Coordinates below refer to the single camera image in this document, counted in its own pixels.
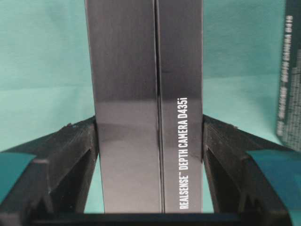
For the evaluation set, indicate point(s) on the left gripper teal-taped left finger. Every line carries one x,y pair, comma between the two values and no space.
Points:
58,179

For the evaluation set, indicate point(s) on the green table cloth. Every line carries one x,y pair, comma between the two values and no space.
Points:
45,78

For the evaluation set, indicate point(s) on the black D415 box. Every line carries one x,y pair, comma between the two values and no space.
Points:
289,99

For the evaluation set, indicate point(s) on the left gripper teal-taped right finger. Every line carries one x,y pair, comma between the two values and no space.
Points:
250,178

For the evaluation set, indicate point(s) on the black D435i box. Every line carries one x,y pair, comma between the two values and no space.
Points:
146,63

